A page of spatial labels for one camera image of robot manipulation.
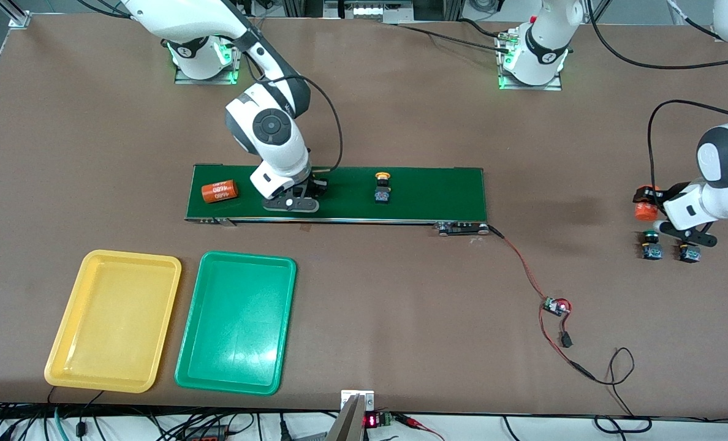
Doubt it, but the thin red wire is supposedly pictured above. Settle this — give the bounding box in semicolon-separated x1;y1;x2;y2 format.
539;299;597;383

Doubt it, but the green conveyor belt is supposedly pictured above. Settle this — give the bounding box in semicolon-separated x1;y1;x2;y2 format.
184;164;490;236

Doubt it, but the red black twisted cable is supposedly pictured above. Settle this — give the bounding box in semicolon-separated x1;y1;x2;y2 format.
487;225;552;302

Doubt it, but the green plastic tray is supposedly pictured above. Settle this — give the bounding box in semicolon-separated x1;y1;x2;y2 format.
174;251;297;396

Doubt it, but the yellow plastic tray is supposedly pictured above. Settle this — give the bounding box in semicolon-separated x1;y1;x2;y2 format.
44;249;182;394

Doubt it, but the orange printed cylinder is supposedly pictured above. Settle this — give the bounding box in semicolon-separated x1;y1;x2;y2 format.
635;185;661;222
201;179;240;205

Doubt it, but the aluminium corner profile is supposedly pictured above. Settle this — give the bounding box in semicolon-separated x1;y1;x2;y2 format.
0;0;32;29

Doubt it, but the red clip lead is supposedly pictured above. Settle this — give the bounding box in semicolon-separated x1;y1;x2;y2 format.
395;414;446;441

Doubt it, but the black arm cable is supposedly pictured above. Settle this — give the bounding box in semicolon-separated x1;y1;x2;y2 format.
257;73;344;178
588;0;728;190

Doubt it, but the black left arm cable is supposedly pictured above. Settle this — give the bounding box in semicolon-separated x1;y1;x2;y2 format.
588;0;728;190

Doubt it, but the aluminium base plate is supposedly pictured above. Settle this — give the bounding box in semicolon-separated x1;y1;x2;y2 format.
174;37;242;85
496;29;564;91

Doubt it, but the orange power strip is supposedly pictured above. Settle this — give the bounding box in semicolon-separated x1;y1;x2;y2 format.
183;427;230;441

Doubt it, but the aluminium camera bracket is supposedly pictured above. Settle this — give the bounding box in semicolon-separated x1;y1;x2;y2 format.
326;391;376;441

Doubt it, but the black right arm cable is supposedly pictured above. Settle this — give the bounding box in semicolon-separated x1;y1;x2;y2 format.
257;73;344;178

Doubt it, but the yellow push button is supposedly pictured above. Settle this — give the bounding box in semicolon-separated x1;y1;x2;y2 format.
373;171;393;205

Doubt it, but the white framed light unit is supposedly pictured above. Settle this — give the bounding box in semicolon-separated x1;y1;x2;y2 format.
323;0;415;24

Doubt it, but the black table cable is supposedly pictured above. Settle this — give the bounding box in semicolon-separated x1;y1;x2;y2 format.
395;17;515;55

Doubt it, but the thin black cable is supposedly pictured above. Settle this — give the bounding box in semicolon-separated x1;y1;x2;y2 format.
591;347;654;434

